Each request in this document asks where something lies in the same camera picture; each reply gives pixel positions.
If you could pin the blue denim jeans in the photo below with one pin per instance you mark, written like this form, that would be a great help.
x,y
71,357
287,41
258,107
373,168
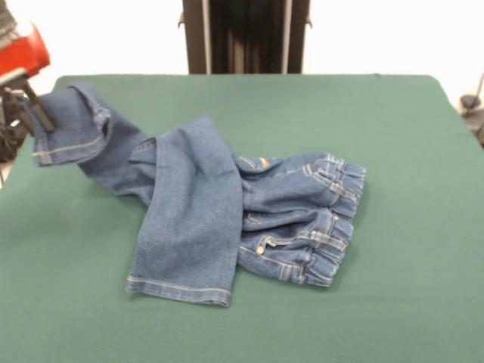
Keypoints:
x,y
189,189

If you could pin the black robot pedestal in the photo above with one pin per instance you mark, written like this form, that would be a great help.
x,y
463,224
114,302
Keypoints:
x,y
196,38

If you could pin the dark green table cloth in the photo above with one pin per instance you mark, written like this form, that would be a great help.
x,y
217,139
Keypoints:
x,y
340,113

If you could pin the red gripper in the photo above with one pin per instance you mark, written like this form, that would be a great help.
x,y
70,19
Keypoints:
x,y
26,54

